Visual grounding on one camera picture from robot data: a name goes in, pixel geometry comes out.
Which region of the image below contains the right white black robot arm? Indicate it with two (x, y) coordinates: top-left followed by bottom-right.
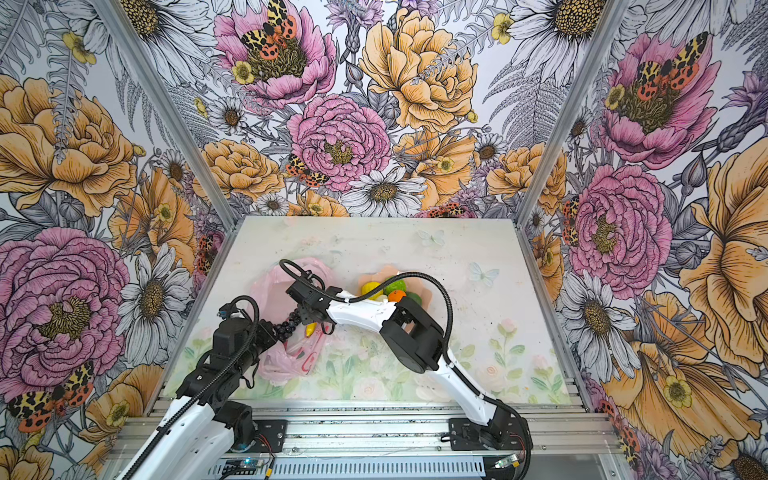
(286, 274), (531, 450)

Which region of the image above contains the right aluminium corner post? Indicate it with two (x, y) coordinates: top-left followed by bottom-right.
(515, 0), (630, 229)

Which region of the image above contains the orange fake tangerine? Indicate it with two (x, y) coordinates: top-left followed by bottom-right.
(387, 290), (407, 303)

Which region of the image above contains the aluminium mounting rail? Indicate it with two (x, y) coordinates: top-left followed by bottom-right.
(247, 395), (620, 457)

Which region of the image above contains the left green circuit board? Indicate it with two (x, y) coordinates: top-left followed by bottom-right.
(222, 458), (263, 478)

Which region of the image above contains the bright green fake lime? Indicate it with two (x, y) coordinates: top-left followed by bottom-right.
(384, 279), (407, 295)

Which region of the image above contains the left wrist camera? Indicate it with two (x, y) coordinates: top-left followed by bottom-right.
(218, 304), (237, 320)

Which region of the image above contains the right green circuit board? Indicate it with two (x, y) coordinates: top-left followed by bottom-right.
(494, 454), (520, 469)

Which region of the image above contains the left aluminium corner post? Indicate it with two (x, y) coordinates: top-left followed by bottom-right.
(94, 1), (238, 232)

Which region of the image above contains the yellow fake lemon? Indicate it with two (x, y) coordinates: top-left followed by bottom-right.
(360, 281), (382, 298)

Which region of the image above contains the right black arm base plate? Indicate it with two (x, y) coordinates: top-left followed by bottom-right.
(440, 418), (529, 451)

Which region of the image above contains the black fake grape bunch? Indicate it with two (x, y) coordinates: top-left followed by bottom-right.
(273, 309), (302, 343)

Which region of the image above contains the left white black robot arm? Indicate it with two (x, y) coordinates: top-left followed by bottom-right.
(118, 316), (278, 479)

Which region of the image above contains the left black cable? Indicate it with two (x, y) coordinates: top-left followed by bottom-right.
(119, 295), (262, 480)

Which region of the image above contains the right black corrugated cable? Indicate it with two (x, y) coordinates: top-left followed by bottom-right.
(278, 259), (532, 480)

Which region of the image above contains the aluminium corner post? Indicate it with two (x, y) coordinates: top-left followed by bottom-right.
(94, 1), (238, 232)
(515, 0), (630, 229)

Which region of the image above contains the green circuit board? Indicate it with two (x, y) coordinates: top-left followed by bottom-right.
(222, 458), (263, 478)
(494, 454), (520, 469)

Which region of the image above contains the pink plastic bag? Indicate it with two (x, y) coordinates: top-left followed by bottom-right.
(249, 266), (326, 385)

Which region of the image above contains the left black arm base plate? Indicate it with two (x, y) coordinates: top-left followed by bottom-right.
(236, 419), (288, 454)

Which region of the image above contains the dark green fake avocado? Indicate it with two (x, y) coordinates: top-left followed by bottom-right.
(406, 291), (423, 305)

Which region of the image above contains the white slotted cable duct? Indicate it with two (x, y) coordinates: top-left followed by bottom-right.
(203, 456), (486, 479)

